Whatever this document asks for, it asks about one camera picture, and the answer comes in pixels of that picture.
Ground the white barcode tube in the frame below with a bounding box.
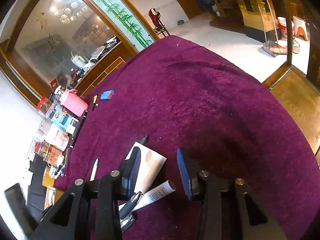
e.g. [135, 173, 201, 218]
[132, 180, 176, 211]

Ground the white paper card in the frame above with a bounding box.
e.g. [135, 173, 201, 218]
[125, 142, 167, 194]

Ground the white pen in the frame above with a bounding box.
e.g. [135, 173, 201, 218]
[90, 158, 99, 181]

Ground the pink knitted cup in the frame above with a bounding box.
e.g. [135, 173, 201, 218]
[59, 89, 88, 117]

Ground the red lidded jar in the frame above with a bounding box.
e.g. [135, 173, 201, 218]
[36, 96, 57, 117]

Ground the blue lighter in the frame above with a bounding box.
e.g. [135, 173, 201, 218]
[100, 90, 115, 100]

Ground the purple velvet tablecloth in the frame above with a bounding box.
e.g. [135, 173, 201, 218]
[55, 36, 319, 239]

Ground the wooden chair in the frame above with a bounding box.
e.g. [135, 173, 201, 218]
[263, 0, 319, 161]

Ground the dustpan with broom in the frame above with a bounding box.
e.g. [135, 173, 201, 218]
[259, 8, 287, 57]

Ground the white red bucket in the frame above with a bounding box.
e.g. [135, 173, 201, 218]
[277, 17, 287, 39]

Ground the bamboo painted glass panel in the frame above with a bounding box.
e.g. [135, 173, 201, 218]
[91, 0, 155, 52]

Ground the yellow handled screwdriver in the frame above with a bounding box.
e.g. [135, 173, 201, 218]
[92, 94, 99, 111]

